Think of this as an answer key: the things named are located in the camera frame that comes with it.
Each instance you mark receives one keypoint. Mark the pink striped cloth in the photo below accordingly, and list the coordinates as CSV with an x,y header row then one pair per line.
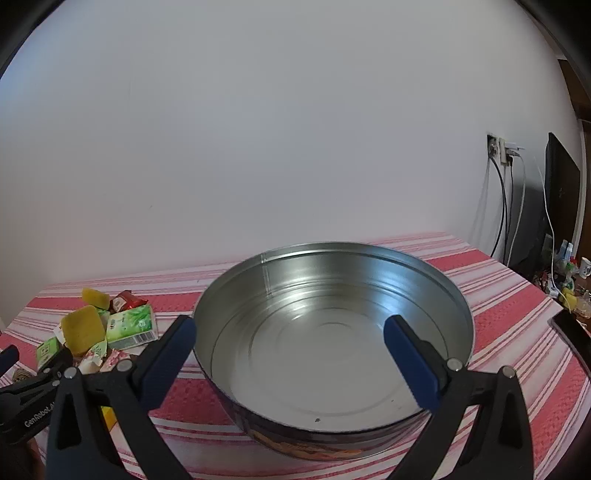
x,y
508,300

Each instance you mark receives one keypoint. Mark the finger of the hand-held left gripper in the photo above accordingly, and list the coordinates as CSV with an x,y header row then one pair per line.
x,y
53,364
8,357

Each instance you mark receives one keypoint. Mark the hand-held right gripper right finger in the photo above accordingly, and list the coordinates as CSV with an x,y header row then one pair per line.
x,y
411,364

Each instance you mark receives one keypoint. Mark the wall socket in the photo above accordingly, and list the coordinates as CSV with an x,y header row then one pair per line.
x,y
494,145

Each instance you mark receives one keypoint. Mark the small yellow sponge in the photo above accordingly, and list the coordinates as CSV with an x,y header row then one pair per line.
x,y
94,297

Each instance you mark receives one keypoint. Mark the red sauce packet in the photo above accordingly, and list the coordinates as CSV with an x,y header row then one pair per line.
x,y
127,300

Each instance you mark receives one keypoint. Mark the small bottles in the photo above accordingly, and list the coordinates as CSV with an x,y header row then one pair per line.
x,y
565,253

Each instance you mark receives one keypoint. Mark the white cup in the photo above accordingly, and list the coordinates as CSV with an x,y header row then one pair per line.
x,y
585,268

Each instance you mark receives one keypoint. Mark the light green tissue pack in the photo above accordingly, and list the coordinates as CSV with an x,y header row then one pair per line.
x,y
48,353

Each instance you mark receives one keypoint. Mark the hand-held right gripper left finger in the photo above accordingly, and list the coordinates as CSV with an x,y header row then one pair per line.
x,y
171,364

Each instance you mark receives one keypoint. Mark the large metal bowl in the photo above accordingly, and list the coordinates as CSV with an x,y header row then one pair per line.
x,y
323,346

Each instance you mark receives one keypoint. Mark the white plug adapter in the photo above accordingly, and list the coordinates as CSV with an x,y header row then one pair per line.
x,y
511,151

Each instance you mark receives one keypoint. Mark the white candy packet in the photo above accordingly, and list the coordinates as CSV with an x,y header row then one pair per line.
x,y
93,357

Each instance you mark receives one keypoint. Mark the black monitor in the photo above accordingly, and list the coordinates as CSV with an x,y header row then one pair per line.
x,y
561,184

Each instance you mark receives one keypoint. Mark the pink white snack packet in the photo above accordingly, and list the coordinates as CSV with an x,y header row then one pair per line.
x,y
116,357

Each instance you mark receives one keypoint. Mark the small white packet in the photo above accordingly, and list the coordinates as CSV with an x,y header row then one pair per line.
x,y
60,330

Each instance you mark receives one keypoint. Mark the bright yellow snack packet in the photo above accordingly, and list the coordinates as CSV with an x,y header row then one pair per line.
x,y
108,417

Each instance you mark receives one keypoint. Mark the black phone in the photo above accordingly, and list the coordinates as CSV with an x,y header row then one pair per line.
x,y
570,330

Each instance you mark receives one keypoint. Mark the brown wooden door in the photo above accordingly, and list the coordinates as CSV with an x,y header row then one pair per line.
x,y
579,92

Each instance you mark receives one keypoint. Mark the white leaf-print tissue pack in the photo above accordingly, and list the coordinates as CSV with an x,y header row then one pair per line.
x,y
131,327
104,316

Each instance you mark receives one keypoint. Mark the large yellow sponge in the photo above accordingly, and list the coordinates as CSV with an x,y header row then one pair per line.
x,y
83,330

